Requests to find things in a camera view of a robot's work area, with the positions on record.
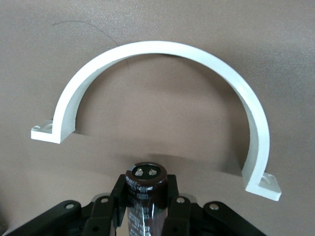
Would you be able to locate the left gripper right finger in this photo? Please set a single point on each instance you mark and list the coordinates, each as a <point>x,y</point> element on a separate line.
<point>182,216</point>

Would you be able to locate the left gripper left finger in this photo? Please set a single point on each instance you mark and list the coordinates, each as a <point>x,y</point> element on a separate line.
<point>103,214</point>

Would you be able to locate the dark brown cylindrical capacitor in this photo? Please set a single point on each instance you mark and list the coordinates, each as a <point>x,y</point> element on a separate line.
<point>145,186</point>

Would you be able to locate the brown table cover mat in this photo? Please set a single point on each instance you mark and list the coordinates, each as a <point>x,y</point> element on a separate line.
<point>157,110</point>

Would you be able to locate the white half-round pipe clamp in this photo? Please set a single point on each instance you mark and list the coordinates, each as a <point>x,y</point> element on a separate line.
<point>157,48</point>

